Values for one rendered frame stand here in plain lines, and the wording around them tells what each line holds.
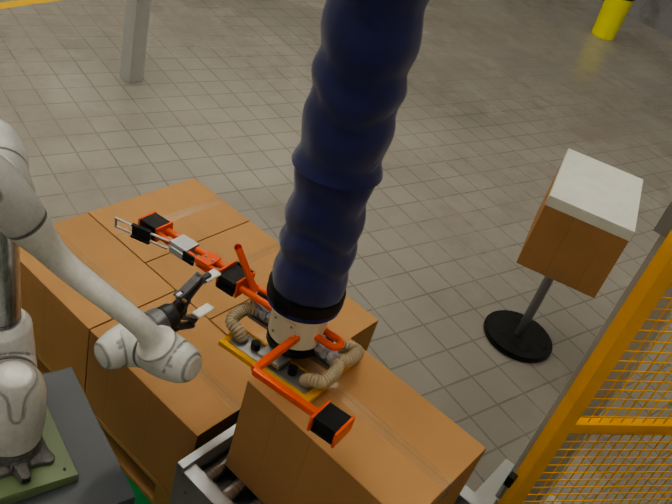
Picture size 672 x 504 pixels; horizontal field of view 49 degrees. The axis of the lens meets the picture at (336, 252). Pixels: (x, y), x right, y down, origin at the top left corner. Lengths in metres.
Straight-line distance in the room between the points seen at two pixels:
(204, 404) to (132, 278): 0.68
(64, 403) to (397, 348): 2.02
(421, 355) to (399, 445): 1.78
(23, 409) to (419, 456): 1.04
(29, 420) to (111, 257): 1.26
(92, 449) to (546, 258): 2.29
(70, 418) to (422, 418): 1.01
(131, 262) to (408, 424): 1.43
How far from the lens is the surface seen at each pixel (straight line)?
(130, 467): 3.10
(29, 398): 1.99
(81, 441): 2.25
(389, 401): 2.25
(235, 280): 2.27
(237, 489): 2.44
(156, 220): 2.47
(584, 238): 3.59
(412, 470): 2.12
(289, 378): 2.17
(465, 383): 3.87
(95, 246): 3.20
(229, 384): 2.71
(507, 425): 3.79
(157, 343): 1.86
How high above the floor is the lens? 2.53
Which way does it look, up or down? 35 degrees down
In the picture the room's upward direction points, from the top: 18 degrees clockwise
